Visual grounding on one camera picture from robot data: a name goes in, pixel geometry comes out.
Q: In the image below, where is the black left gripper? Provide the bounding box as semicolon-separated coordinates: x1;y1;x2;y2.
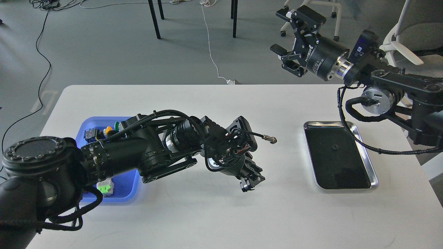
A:
222;154;266;192

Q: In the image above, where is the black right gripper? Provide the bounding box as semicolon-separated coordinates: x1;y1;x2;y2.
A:
270;5;350;81

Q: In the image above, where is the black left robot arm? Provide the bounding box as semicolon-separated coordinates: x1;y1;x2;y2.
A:
1;109;277;249

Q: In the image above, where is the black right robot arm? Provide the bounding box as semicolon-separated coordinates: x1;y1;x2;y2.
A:
270;5;442;155

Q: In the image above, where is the silver metal tray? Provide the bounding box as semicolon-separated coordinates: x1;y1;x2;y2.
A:
303;121;379;191

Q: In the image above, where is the blue plastic tray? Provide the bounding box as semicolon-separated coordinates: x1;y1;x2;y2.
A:
75;116;140;204

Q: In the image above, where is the white chair base with casters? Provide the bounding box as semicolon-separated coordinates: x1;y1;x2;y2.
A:
280;0;342;42

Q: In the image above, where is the black table leg right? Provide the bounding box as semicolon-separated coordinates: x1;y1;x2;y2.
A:
230;0;238;38

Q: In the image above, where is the black table leg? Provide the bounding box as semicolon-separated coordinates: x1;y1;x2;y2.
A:
148;0;165;39
230;0;238;38

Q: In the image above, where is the white office chair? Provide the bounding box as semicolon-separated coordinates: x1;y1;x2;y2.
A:
380;0;443;77

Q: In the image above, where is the green and grey push button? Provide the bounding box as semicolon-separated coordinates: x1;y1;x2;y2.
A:
96;178;114;197

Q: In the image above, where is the black table leg left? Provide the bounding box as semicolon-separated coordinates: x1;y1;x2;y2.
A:
148;0;165;39

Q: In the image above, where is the yellow push button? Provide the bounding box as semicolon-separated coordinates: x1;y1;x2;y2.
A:
103;126;114;138

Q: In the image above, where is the white cable on floor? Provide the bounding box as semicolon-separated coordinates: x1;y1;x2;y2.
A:
80;0;236;85

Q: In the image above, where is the black cable on floor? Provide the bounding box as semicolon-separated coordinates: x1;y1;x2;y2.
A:
0;0;80;173

